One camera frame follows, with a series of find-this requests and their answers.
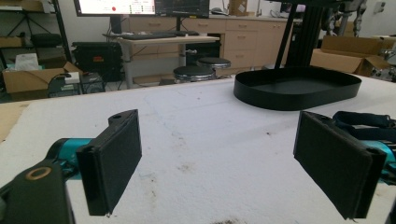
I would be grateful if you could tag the large open cardboard box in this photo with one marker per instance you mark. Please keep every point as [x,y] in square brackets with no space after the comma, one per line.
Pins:
[342,57]

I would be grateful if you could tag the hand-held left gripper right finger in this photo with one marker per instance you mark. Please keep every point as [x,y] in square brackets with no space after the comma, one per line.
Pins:
[333,158]

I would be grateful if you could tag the light wooden cabinets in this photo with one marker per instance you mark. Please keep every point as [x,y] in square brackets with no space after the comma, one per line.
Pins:
[249,40]

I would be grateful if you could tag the black metal stand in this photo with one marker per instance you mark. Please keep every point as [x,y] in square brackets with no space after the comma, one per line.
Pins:
[306,34]

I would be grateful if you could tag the light wooden desk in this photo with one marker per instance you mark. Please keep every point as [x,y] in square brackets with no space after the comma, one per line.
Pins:
[174,40]

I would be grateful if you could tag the monitor with dark screen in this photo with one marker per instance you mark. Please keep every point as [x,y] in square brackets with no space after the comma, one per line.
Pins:
[183,7]

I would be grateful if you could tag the small cardboard box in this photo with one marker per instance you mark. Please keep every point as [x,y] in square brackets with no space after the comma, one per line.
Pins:
[238,6]

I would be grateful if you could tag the white crumpled paper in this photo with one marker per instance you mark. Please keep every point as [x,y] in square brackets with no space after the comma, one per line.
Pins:
[26,61]

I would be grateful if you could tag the white power adapter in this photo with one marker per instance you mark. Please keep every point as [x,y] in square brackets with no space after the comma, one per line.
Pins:
[72,77]

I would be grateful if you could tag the black bag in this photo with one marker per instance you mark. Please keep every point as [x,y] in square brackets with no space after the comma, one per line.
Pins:
[46,40]

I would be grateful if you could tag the black metal shelf rack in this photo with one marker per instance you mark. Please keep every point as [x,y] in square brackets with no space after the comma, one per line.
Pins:
[62,28]

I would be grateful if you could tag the black keyboard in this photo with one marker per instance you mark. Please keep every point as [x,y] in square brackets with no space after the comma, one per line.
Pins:
[146,35]

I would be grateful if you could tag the black round stool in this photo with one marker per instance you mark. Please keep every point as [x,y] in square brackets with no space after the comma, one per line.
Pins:
[193,73]
[214,62]

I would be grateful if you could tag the black equipment case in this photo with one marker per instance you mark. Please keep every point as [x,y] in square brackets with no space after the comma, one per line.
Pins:
[98,60]

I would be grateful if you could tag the monitor with white screen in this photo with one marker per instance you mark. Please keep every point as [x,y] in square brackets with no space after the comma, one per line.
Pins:
[118,6]

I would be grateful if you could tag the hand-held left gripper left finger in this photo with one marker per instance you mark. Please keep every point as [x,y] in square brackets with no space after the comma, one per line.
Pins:
[112,161]

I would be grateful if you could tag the black oval tray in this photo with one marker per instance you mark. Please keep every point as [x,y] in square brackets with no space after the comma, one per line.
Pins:
[292,88]

